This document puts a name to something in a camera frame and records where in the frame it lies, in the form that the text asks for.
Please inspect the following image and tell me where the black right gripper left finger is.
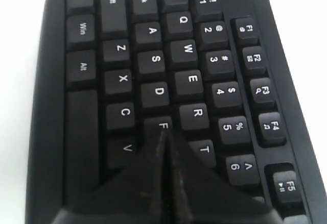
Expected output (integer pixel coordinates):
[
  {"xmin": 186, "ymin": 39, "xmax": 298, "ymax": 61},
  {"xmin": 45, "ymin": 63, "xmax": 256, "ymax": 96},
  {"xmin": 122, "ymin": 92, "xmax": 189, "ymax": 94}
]
[{"xmin": 52, "ymin": 129, "xmax": 169, "ymax": 223}]

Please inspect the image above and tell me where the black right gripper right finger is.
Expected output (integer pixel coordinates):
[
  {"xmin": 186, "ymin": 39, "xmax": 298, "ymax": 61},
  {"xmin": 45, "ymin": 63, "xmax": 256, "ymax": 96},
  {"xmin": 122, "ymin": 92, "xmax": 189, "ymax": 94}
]
[{"xmin": 167, "ymin": 130, "xmax": 283, "ymax": 223}]

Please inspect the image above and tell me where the black acer keyboard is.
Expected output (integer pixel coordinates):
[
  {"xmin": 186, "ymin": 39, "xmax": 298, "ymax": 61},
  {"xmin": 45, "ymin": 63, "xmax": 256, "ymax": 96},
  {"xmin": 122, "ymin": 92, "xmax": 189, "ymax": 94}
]
[{"xmin": 25, "ymin": 0, "xmax": 326, "ymax": 223}]

